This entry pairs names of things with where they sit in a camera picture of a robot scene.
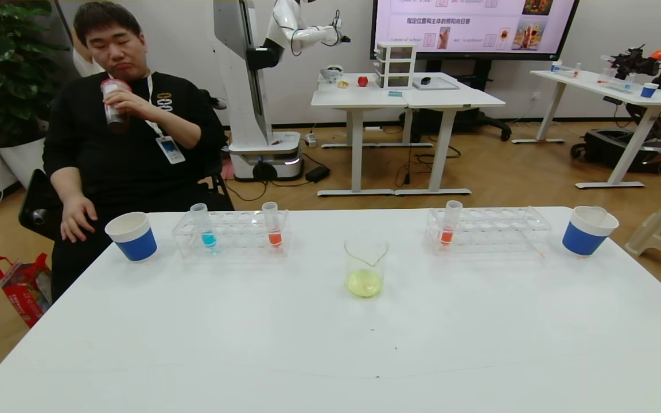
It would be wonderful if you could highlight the man's right hand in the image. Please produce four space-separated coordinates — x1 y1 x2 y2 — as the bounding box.
60 195 98 243

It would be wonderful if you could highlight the man's left hand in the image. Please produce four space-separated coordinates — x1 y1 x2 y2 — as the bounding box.
104 89 162 121

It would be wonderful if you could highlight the plastic drink cup pink lid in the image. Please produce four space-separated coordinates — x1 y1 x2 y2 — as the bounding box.
100 79 133 134

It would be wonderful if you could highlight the test tube with blue pigment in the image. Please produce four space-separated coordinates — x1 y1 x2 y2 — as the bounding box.
190 202 218 251

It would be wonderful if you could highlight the test tube with yellow pigment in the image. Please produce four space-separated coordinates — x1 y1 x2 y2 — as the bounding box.
578 205 610 225

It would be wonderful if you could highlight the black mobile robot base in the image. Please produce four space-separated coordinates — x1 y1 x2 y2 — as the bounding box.
570 127 661 174

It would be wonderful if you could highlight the clear plastic test tube rack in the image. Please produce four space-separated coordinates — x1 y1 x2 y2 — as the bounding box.
172 209 291 258
425 206 553 255

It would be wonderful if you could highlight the test tube with orange pigment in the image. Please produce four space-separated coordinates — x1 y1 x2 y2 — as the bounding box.
262 201 283 248
440 200 464 247

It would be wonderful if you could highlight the clear glass beaker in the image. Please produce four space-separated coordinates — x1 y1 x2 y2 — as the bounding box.
344 232 390 299

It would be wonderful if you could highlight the small distant tube rack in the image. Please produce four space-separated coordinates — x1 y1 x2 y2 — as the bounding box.
550 60 584 78

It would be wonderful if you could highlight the black chair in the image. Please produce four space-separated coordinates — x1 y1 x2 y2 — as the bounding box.
18 166 235 240

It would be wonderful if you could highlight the white cup with blue sleeve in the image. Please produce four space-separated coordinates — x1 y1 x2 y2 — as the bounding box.
562 206 620 257
104 212 158 263

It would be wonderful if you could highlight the man in black sweater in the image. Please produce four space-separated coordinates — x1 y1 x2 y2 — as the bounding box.
42 0 235 302

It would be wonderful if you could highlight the person in white shirt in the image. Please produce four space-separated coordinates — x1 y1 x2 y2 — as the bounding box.
69 29 104 78

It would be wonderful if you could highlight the white planter pot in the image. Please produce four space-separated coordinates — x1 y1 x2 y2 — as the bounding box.
0 137 50 190

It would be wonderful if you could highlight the red shopping bag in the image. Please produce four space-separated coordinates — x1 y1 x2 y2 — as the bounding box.
0 253 53 329

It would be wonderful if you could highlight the white robot tower with base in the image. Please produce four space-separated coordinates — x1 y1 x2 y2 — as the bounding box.
211 0 305 182

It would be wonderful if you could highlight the green leafy plant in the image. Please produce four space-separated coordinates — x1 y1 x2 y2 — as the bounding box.
0 0 70 147

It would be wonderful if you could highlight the white standing desk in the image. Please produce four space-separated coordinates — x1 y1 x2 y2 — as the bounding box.
395 72 507 196
310 72 409 197

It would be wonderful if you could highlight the clear plastic drawer organizer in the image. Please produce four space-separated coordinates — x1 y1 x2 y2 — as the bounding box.
375 41 417 90

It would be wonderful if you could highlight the grey flat tray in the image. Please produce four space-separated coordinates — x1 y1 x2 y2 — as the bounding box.
412 76 460 91

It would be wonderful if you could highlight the long white table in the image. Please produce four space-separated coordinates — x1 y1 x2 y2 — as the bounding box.
511 69 661 190

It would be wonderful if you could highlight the white blue lanyard badge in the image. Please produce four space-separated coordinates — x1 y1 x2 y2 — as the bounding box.
155 136 186 165

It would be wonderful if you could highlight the black floor cable bundle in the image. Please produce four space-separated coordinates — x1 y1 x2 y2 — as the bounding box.
392 142 463 187

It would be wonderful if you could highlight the large wall display screen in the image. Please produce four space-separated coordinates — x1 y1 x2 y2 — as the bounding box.
370 0 581 61

